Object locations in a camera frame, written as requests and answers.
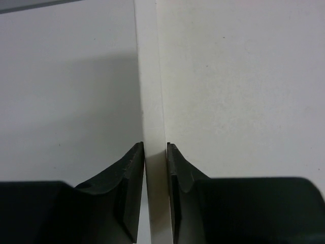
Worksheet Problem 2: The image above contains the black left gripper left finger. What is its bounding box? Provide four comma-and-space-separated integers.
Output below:
1, 142, 144, 243

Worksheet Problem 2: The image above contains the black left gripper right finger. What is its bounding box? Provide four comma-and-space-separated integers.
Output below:
167, 143, 324, 243

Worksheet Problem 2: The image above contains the white drawer cabinet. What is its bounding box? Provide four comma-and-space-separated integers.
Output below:
134, 1, 324, 243

